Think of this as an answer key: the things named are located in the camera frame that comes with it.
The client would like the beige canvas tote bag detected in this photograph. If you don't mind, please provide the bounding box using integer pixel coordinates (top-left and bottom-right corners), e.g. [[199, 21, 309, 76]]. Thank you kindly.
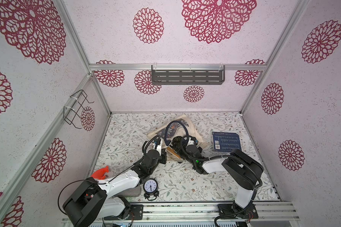
[[146, 114, 209, 163]]

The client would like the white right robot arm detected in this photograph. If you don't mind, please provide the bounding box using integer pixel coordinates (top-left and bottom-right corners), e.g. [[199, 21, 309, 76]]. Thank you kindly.
[[166, 136, 264, 209]]

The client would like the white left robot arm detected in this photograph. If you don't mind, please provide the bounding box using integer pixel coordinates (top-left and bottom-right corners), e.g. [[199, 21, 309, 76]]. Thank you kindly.
[[62, 148, 167, 227]]

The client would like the orange spine book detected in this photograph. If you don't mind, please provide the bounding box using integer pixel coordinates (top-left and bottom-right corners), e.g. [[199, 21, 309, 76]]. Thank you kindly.
[[165, 147, 182, 162]]

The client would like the black analog alarm clock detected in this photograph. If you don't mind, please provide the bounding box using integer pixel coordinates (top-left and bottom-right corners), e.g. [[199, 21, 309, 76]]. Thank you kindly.
[[143, 178, 159, 201]]

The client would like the grey sponge block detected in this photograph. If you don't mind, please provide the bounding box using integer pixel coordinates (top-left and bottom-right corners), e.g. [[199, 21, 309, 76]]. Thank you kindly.
[[121, 187, 142, 197]]

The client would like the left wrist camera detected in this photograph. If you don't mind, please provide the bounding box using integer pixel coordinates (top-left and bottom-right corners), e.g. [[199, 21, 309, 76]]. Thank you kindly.
[[153, 135, 162, 152]]

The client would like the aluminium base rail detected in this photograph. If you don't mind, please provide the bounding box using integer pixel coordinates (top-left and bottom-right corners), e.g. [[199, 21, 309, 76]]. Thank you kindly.
[[61, 201, 300, 223]]

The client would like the grey metal wall shelf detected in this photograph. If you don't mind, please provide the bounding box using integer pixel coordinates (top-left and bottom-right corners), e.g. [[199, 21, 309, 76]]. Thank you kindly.
[[151, 65, 225, 85]]

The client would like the black wire wall rack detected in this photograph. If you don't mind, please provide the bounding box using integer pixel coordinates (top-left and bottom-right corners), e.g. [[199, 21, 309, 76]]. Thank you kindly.
[[63, 89, 95, 131]]

